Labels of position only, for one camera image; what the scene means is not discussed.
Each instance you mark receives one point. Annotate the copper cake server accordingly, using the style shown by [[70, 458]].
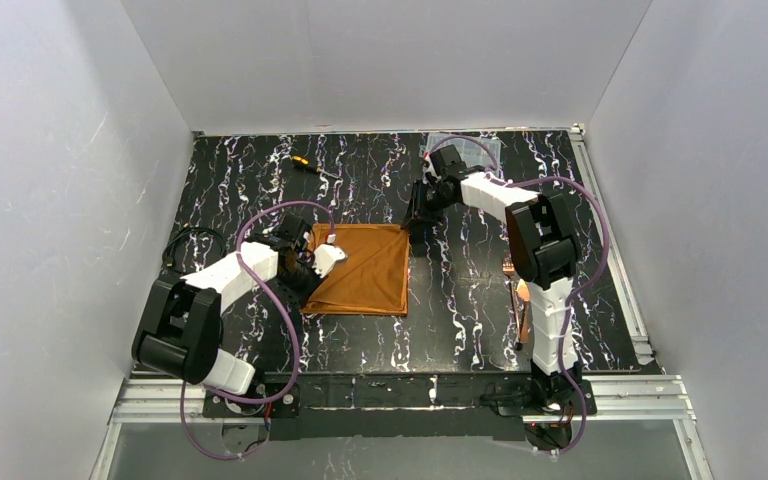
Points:
[[523, 292]]

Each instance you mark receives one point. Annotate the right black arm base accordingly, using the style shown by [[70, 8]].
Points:
[[527, 394]]

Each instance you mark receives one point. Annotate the orange black screwdriver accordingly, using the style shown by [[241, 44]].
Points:
[[304, 164]]

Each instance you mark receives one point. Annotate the clear plastic parts box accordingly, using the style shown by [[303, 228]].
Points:
[[473, 150]]

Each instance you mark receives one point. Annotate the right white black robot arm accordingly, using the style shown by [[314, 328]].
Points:
[[542, 245]]

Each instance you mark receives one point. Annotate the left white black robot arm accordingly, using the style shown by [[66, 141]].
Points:
[[181, 330]]

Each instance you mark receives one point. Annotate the orange cloth napkin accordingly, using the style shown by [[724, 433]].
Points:
[[373, 280]]

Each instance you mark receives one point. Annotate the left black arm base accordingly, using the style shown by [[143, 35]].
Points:
[[261, 399]]

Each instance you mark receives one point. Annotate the copper fork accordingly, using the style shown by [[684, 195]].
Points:
[[510, 272]]

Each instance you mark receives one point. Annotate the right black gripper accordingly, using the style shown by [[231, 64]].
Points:
[[417, 216]]

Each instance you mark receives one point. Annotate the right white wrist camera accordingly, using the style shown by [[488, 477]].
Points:
[[429, 174]]

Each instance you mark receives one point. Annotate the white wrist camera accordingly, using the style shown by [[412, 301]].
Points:
[[327, 256], [429, 174]]

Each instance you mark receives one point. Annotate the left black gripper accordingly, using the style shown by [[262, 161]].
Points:
[[301, 273]]

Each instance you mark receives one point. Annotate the aluminium frame rail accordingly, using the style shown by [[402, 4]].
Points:
[[407, 426]]

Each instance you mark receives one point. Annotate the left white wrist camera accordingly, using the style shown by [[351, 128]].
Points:
[[327, 256]]

